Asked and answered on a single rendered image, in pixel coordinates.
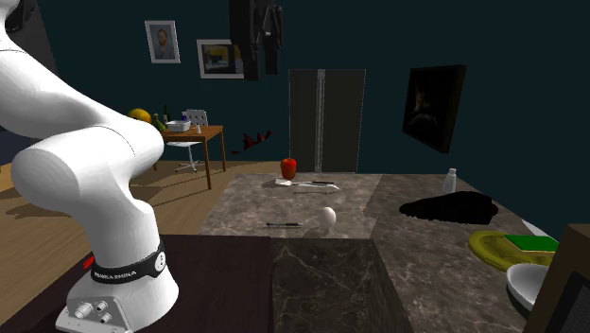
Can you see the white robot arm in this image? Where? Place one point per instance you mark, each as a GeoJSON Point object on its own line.
{"type": "Point", "coordinates": [83, 166]}

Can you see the framed portrait picture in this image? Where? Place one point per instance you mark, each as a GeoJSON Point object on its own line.
{"type": "Point", "coordinates": [162, 42]}

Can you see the green book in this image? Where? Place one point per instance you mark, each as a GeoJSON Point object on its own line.
{"type": "Point", "coordinates": [530, 242]}

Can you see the wooden side table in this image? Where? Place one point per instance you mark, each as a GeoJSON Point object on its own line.
{"type": "Point", "coordinates": [209, 134]}

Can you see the white egg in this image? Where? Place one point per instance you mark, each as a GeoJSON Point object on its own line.
{"type": "Point", "coordinates": [327, 217]}

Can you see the white shaker bottle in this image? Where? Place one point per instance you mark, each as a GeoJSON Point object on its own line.
{"type": "Point", "coordinates": [450, 182]}

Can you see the framed yellow picture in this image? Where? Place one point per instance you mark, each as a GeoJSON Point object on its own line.
{"type": "Point", "coordinates": [216, 59]}

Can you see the red jagged object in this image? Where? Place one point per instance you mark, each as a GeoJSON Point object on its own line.
{"type": "Point", "coordinates": [252, 140]}

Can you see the black oblong object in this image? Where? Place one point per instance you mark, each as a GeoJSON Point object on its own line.
{"type": "Point", "coordinates": [447, 208]}

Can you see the brown wooden box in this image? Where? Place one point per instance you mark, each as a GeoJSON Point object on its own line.
{"type": "Point", "coordinates": [560, 286]}

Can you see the black pen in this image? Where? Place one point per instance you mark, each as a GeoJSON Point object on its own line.
{"type": "Point", "coordinates": [283, 225]}

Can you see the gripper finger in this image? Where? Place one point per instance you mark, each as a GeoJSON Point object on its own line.
{"type": "Point", "coordinates": [272, 62]}
{"type": "Point", "coordinates": [251, 64]}

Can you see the white office chair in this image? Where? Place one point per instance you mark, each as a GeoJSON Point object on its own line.
{"type": "Point", "coordinates": [197, 116]}

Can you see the dark robot stand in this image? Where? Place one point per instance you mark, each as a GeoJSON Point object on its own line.
{"type": "Point", "coordinates": [216, 286]}

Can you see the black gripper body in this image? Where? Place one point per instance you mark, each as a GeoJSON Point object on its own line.
{"type": "Point", "coordinates": [254, 21]}

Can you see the red bell pepper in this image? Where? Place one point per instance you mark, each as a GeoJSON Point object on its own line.
{"type": "Point", "coordinates": [288, 168]}

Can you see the dark framed painting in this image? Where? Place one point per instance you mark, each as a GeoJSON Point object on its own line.
{"type": "Point", "coordinates": [431, 108]}

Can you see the yellow-green plate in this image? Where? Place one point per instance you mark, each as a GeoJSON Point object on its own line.
{"type": "Point", "coordinates": [486, 247]}

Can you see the white bowl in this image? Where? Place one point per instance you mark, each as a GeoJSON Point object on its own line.
{"type": "Point", "coordinates": [525, 281]}

